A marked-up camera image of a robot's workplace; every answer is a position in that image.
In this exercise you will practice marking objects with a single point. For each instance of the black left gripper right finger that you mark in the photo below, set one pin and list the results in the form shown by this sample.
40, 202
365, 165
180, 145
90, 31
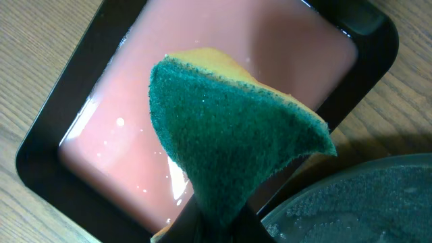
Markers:
247, 228

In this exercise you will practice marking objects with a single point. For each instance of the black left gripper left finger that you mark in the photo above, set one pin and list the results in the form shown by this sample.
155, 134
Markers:
187, 228

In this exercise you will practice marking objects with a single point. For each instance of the green yellow sponge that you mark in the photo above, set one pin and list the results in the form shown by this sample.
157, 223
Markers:
227, 131

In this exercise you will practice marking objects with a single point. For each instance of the black rectangular water tray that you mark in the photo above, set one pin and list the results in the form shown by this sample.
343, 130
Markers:
92, 151

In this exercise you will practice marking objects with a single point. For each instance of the round black tray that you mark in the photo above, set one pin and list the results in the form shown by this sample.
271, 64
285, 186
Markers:
387, 200

